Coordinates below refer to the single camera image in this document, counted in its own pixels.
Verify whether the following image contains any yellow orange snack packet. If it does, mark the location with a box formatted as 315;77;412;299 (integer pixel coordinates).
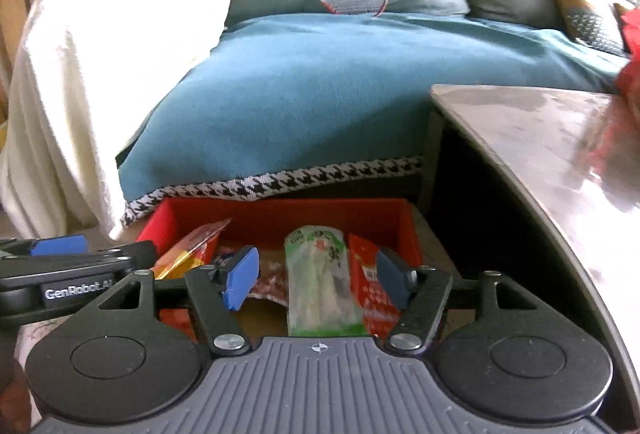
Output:
152;218;233;281

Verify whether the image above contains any floral mat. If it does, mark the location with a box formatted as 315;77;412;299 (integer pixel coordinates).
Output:
10;206;463;365

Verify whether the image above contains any red cardboard box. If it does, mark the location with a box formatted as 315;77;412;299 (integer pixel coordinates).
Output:
135;197;424;345

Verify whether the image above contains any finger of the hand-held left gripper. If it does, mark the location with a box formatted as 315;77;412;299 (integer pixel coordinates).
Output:
0;235;91;259
0;241;157;282

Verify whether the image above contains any dark coffee table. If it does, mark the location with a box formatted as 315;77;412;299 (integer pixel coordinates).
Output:
420;84;640;434

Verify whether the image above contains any red plastic bag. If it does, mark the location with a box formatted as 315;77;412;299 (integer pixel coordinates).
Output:
582;6;640;175

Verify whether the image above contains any blue houndstooth-trimmed blanket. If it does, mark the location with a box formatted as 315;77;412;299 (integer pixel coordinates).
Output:
116;11;631;227

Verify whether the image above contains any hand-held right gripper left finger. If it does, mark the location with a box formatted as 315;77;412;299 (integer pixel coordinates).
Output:
97;245;261;357

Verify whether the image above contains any green snack packet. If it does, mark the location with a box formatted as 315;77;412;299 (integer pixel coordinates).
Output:
284;224;364;339

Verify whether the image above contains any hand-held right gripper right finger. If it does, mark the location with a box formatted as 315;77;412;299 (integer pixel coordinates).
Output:
375;246;531;357

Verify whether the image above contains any red crown snack packet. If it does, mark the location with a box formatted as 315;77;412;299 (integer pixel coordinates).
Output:
347;234;408;340

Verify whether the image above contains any blue and red snack packet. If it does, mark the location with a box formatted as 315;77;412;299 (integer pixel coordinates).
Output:
214;248;292;303

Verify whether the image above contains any white blanket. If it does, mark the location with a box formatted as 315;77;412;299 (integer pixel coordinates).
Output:
0;0;232;241

